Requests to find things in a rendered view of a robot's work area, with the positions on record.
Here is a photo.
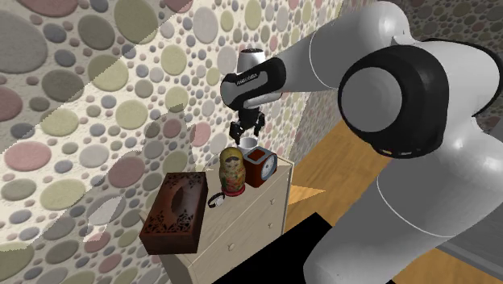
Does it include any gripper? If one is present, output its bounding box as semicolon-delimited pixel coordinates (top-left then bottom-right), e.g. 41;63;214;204
229;107;266;145

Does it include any white cup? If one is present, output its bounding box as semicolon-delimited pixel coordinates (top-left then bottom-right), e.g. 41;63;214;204
238;136;260;156

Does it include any red cube clock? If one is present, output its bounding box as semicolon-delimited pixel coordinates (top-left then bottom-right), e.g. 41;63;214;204
242;146;279;189

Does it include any painted nesting doll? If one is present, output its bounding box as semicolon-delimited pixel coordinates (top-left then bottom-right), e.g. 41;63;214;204
218;146;247;198

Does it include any black and white wristwatch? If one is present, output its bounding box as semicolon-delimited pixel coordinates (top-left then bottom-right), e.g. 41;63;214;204
206;192;227;210

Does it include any beige chest of drawers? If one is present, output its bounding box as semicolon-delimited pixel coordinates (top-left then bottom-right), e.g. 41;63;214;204
139;152;294;284

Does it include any brown carved tissue box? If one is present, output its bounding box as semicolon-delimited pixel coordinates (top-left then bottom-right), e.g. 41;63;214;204
138;171;210;257

